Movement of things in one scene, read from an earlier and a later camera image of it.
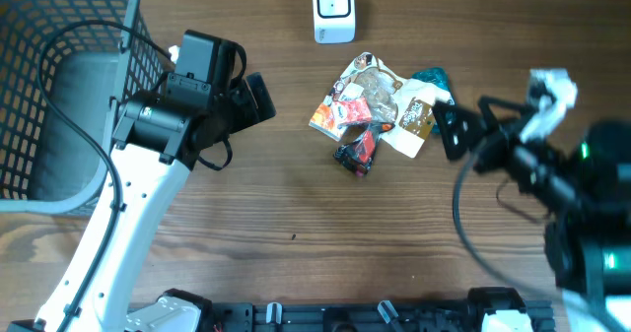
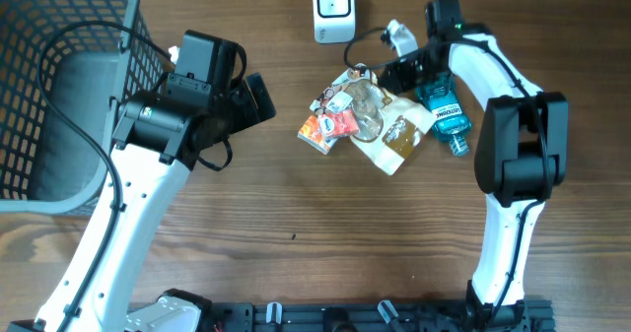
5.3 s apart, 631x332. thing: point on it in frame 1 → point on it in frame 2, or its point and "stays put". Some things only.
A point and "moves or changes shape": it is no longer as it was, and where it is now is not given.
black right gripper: [501, 135] → [403, 83]
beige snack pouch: [408, 104] moves or changes shape
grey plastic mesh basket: [70, 48] stays put
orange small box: [323, 120] → [311, 133]
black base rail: [376, 316] stays put
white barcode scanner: [333, 2] stays put
